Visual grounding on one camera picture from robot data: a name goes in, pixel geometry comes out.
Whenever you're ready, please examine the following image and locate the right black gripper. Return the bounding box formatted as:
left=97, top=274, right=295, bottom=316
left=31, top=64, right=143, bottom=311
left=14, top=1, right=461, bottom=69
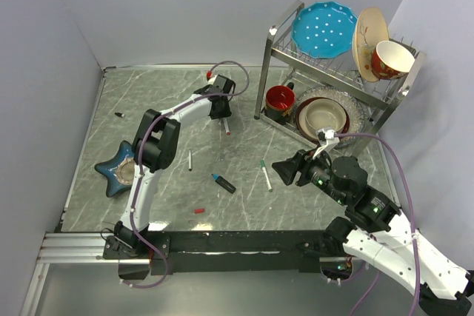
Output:
left=270, top=144, right=347, bottom=204

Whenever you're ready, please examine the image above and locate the white green marker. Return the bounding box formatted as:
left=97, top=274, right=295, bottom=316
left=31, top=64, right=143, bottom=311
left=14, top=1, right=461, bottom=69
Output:
left=261, top=165, right=273, bottom=192

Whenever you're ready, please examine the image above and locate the white red acrylic marker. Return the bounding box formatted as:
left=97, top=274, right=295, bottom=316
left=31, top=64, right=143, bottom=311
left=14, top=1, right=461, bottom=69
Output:
left=222, top=118, right=230, bottom=135

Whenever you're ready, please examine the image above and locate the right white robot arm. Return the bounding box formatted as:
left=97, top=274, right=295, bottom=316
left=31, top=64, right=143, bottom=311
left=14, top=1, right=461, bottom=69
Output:
left=272, top=150, right=473, bottom=315

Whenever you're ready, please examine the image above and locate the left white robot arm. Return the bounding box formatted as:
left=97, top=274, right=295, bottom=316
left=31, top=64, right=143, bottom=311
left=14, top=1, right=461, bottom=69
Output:
left=113, top=75, right=236, bottom=258

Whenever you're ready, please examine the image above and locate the white thin pen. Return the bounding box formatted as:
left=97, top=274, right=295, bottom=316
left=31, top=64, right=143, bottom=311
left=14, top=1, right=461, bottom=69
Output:
left=188, top=149, right=193, bottom=171

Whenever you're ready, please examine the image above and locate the red rimmed plate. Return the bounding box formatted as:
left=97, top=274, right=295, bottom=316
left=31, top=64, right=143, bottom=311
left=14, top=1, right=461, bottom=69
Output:
left=294, top=97, right=350, bottom=143

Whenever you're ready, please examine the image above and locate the red black mug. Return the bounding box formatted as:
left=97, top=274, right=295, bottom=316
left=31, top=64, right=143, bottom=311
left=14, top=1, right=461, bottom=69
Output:
left=265, top=82, right=296, bottom=124

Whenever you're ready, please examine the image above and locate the beige bowl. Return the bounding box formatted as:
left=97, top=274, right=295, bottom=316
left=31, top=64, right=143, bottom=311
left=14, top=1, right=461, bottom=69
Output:
left=301, top=98, right=347, bottom=138

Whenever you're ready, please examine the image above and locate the black blue highlighter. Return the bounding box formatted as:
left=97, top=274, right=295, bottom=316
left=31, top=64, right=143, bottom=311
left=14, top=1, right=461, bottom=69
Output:
left=212, top=174, right=236, bottom=194

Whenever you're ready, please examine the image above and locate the steel dish rack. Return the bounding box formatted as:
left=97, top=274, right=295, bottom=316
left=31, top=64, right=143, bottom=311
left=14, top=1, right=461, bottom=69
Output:
left=254, top=0, right=426, bottom=147

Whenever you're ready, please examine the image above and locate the glass patterned plate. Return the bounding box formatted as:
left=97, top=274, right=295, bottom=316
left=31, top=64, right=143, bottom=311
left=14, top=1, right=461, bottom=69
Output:
left=291, top=86, right=366, bottom=133

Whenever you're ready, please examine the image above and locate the black base bar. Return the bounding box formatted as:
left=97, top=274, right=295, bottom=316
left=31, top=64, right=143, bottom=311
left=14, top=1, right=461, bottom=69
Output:
left=103, top=230, right=356, bottom=280

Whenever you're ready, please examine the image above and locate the blue polka dot plate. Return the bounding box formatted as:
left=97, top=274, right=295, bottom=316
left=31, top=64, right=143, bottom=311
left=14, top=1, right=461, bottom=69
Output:
left=291, top=1, right=358, bottom=59

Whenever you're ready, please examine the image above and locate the blue star dish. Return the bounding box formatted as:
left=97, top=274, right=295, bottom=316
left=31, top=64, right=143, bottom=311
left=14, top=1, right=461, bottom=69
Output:
left=94, top=141, right=135, bottom=198

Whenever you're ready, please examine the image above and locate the red floral bowl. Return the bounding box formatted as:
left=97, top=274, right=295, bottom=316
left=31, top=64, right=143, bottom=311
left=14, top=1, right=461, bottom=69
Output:
left=370, top=40, right=415, bottom=80

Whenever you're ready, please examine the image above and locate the cream floral plate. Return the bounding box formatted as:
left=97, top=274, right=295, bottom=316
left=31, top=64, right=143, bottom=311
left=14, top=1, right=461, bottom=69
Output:
left=352, top=7, right=389, bottom=82

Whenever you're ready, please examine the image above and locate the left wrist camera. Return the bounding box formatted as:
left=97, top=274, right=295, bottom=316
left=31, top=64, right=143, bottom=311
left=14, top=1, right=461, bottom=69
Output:
left=206, top=70, right=218, bottom=87

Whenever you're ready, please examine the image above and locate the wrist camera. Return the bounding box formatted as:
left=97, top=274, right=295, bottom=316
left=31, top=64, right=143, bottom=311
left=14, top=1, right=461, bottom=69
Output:
left=312, top=127, right=340, bottom=160
left=206, top=70, right=218, bottom=87

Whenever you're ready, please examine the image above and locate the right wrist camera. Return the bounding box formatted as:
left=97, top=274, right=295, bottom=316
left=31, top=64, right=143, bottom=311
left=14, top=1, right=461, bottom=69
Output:
left=312, top=127, right=340, bottom=160

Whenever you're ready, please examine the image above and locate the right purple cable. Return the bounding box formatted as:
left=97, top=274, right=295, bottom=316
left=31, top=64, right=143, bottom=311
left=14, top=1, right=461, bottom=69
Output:
left=335, top=132, right=423, bottom=316

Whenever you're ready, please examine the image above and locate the purple cable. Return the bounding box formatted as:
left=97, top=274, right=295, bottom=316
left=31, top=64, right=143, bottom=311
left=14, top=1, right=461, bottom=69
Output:
left=121, top=60, right=250, bottom=290
left=335, top=132, right=423, bottom=316

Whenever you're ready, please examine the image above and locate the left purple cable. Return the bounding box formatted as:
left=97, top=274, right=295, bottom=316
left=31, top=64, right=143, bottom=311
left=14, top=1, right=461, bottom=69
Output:
left=121, top=60, right=250, bottom=290

